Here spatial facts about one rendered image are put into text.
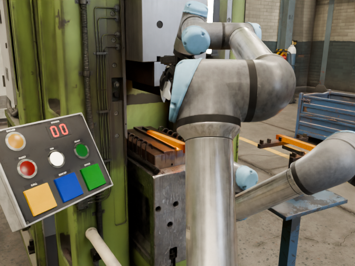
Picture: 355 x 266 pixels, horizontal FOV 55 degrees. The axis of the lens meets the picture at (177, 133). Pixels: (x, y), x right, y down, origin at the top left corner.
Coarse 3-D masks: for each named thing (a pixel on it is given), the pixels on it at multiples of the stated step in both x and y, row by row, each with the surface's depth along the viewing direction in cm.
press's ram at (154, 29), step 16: (128, 0) 134; (144, 0) 125; (160, 0) 129; (176, 0) 132; (192, 0) 136; (128, 16) 136; (144, 16) 127; (160, 16) 130; (176, 16) 134; (128, 32) 138; (144, 32) 128; (160, 32) 132; (176, 32) 135; (128, 48) 140; (144, 48) 130; (160, 48) 133
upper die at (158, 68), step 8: (128, 64) 154; (136, 64) 147; (144, 64) 140; (152, 64) 135; (160, 64) 135; (128, 72) 155; (136, 72) 148; (144, 72) 141; (152, 72) 136; (160, 72) 136; (136, 80) 149; (144, 80) 142; (152, 80) 136
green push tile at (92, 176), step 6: (84, 168) 111; (90, 168) 113; (96, 168) 115; (84, 174) 110; (90, 174) 112; (96, 174) 114; (84, 180) 110; (90, 180) 111; (96, 180) 113; (102, 180) 115; (90, 186) 111; (96, 186) 112
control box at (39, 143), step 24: (48, 120) 109; (72, 120) 116; (0, 144) 94; (24, 144) 99; (48, 144) 105; (72, 144) 112; (0, 168) 92; (48, 168) 103; (72, 168) 109; (0, 192) 95; (96, 192) 112; (24, 216) 92; (48, 216) 98
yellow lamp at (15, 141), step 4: (12, 136) 97; (16, 136) 98; (20, 136) 99; (8, 140) 96; (12, 140) 97; (16, 140) 98; (20, 140) 99; (12, 144) 97; (16, 144) 97; (20, 144) 98
